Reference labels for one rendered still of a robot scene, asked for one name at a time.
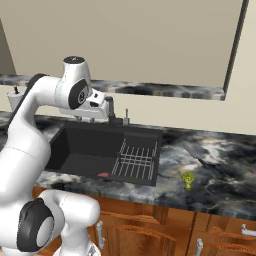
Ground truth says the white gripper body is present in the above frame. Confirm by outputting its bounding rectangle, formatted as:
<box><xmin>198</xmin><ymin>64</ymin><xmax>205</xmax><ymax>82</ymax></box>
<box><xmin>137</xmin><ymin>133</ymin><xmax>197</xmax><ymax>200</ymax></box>
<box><xmin>59</xmin><ymin>98</ymin><xmax>111</xmax><ymax>122</ymax></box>

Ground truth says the black sink faucet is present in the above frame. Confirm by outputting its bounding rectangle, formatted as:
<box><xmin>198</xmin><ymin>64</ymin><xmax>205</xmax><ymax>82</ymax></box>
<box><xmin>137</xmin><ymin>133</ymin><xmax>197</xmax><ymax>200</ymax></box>
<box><xmin>104</xmin><ymin>96</ymin><xmax>125</xmax><ymax>127</ymax></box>

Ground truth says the black kitchen sink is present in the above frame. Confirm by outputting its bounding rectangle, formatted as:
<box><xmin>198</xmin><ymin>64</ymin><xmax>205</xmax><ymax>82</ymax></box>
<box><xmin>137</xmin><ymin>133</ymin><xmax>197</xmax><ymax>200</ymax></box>
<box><xmin>44</xmin><ymin>120</ymin><xmax>164</xmax><ymax>187</ymax></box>

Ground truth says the green broccoli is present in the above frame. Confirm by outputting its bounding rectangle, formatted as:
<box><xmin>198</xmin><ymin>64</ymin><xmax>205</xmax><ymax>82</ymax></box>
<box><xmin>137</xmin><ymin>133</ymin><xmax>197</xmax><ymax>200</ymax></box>
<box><xmin>180</xmin><ymin>171</ymin><xmax>196</xmax><ymax>191</ymax></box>

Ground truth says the silver soap dispenser pump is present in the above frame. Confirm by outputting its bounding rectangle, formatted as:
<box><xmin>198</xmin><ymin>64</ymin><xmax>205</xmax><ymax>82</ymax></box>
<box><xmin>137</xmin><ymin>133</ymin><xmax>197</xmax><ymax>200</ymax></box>
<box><xmin>123</xmin><ymin>108</ymin><xmax>131</xmax><ymax>126</ymax></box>

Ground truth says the white dispenser with black pump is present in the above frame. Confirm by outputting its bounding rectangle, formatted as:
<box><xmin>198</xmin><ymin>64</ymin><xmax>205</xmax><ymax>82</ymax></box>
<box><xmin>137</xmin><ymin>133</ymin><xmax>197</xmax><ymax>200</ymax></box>
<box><xmin>6</xmin><ymin>85</ymin><xmax>25</xmax><ymax>113</ymax></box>

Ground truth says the marble window sill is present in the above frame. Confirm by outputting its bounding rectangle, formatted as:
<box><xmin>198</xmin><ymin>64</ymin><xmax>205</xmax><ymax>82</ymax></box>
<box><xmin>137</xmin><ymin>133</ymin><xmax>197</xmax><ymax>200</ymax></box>
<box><xmin>0</xmin><ymin>73</ymin><xmax>227</xmax><ymax>102</ymax></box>

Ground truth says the wooden cupboard door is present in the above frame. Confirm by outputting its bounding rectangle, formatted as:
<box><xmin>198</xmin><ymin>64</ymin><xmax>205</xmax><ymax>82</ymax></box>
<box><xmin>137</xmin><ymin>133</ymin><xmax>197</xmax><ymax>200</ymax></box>
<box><xmin>186</xmin><ymin>211</ymin><xmax>256</xmax><ymax>256</ymax></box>
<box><xmin>89</xmin><ymin>199</ymin><xmax>195</xmax><ymax>256</ymax></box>

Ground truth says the wooden drawer front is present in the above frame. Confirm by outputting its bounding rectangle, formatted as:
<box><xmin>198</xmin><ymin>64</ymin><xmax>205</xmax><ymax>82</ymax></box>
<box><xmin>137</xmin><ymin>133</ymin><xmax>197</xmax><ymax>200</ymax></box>
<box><xmin>207</xmin><ymin>213</ymin><xmax>256</xmax><ymax>246</ymax></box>

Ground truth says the grey wire sink rack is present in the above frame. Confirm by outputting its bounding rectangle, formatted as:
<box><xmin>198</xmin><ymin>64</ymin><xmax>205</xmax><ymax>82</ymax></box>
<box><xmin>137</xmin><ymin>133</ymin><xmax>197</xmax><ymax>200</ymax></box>
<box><xmin>111</xmin><ymin>137</ymin><xmax>159</xmax><ymax>181</ymax></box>

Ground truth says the silver cupboard handle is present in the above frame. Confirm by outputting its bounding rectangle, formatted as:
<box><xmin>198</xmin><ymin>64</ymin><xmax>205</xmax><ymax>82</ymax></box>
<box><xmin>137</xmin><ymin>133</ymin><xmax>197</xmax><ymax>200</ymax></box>
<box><xmin>195</xmin><ymin>237</ymin><xmax>204</xmax><ymax>256</ymax></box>
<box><xmin>95</xmin><ymin>220</ymin><xmax>106</xmax><ymax>250</ymax></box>

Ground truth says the dark window frame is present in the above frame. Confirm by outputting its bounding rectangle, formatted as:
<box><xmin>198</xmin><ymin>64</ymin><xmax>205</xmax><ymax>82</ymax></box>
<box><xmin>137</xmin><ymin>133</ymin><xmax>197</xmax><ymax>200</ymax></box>
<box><xmin>222</xmin><ymin>0</ymin><xmax>251</xmax><ymax>101</ymax></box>

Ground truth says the silver drawer handle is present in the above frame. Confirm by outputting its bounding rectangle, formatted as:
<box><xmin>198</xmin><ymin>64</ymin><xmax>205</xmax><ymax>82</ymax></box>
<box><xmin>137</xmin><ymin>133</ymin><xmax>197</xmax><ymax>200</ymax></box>
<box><xmin>240</xmin><ymin>223</ymin><xmax>256</xmax><ymax>238</ymax></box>

